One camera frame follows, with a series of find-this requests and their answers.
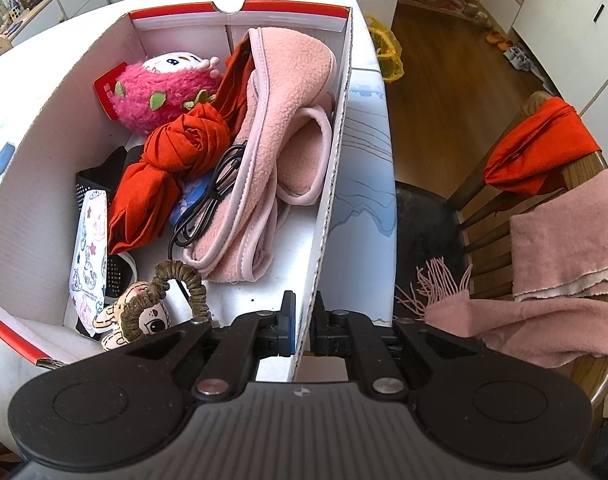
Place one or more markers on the red knotted cloth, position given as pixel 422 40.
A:
pixel 178 152

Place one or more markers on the pink fleece garment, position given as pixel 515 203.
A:
pixel 287 136

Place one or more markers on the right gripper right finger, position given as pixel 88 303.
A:
pixel 367 350

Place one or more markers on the white wall cabinet unit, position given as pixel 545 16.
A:
pixel 569 40

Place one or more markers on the yellow plastic bag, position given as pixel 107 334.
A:
pixel 387 49

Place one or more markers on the white cartoon print sock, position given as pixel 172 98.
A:
pixel 87 282

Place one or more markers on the red white shoe box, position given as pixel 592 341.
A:
pixel 51 116

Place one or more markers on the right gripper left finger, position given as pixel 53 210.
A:
pixel 240 347

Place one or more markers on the red cloth on chair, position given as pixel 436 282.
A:
pixel 528 160

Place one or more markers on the pink plush round toy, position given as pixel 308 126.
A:
pixel 147 94

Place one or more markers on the black dotted sock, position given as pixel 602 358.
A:
pixel 120 269

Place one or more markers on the blue tissue pack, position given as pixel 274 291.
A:
pixel 191 192

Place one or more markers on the brown plush keychain toy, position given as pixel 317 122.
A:
pixel 140 311

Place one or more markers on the pink towel on chair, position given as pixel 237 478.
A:
pixel 546 333

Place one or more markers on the white low sideboard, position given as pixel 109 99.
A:
pixel 43 16

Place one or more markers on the wooden chair near right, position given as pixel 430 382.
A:
pixel 559 248

